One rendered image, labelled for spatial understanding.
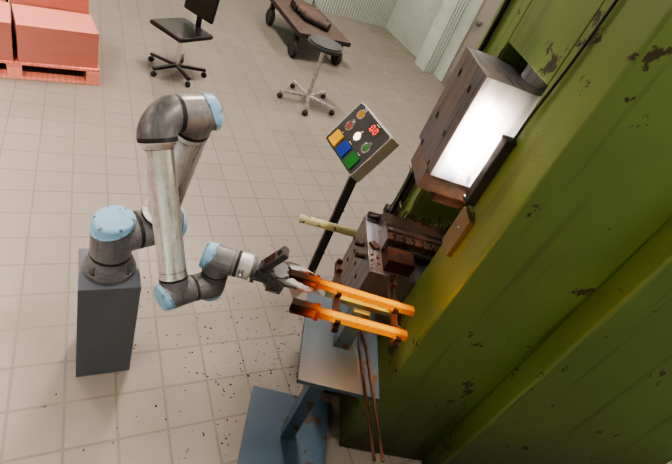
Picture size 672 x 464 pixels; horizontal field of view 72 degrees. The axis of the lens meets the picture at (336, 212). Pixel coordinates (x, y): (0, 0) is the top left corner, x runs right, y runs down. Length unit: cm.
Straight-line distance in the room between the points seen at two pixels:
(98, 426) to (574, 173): 205
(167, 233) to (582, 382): 156
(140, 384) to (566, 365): 181
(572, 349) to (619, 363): 20
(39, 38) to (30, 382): 268
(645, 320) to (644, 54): 88
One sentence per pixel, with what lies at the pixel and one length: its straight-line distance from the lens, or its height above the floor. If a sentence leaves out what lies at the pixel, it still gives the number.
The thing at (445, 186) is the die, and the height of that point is 131.
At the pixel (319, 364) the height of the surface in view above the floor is 76.
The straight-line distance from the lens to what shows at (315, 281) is 157.
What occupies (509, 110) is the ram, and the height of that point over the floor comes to 169.
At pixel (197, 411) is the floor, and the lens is 241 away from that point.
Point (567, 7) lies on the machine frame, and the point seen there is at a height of 202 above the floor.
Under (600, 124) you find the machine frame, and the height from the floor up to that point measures 184.
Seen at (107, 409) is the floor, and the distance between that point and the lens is 240.
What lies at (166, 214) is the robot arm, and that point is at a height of 115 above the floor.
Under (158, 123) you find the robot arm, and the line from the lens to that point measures 143.
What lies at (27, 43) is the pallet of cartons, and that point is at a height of 29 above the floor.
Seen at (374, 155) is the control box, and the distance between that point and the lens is 229.
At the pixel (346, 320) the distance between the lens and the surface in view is 151.
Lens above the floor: 213
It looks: 35 degrees down
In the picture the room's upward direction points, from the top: 24 degrees clockwise
